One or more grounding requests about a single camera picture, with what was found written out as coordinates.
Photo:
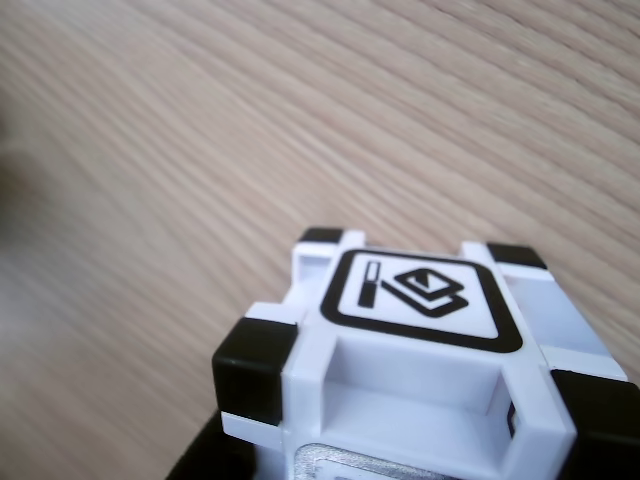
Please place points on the white cube stacked-diamonds symbol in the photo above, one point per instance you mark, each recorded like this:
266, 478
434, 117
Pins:
415, 300

